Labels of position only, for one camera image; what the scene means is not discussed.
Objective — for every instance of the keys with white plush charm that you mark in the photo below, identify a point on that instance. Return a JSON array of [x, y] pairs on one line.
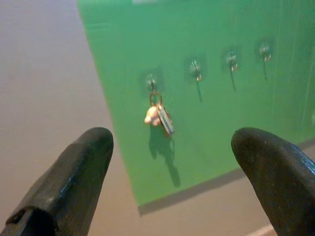
[[152, 115]]

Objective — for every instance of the green wall board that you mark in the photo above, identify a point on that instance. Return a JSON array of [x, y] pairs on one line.
[[221, 118]]

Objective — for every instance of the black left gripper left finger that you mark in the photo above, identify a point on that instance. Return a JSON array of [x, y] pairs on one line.
[[71, 177]]

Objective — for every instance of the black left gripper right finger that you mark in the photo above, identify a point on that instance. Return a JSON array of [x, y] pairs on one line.
[[278, 177]]

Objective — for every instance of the clear adhesive wall hook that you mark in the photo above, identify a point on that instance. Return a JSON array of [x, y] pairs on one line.
[[150, 79], [195, 67], [231, 60], [265, 51]]

